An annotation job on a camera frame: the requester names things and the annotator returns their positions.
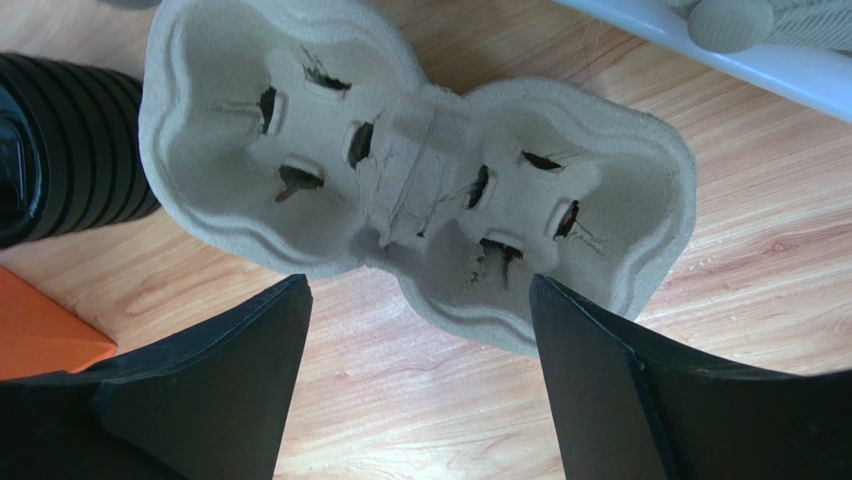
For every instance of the pulp cup carrier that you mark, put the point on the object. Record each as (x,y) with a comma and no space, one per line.
(305,136)

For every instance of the orange paper bag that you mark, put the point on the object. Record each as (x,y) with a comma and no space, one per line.
(38,336)

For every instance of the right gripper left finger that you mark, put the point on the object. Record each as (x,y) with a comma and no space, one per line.
(208,402)

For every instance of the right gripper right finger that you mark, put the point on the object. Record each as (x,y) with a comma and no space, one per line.
(630,403)

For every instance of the white plastic basket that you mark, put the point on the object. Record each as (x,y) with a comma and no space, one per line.
(817,78)

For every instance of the black lid stack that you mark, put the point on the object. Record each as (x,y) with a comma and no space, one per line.
(70,157)

